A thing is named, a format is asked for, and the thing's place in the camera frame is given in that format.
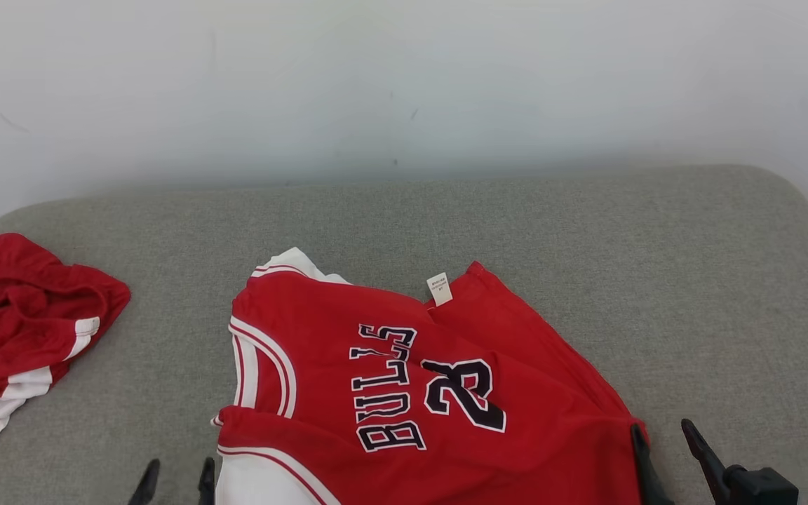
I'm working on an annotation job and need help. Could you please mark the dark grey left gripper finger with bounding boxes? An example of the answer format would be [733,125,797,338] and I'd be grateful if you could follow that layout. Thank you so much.
[197,457,217,505]
[128,459,161,505]

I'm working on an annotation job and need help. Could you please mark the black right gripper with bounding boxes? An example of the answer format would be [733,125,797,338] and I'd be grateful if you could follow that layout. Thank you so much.
[629,418,800,505]

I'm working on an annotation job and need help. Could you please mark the red Bulls basketball jersey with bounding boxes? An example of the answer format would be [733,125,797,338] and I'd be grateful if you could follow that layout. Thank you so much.
[211,247,652,505]

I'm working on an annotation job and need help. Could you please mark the red shorts with white stripes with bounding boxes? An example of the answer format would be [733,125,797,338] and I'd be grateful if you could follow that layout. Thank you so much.
[0,233,132,464]

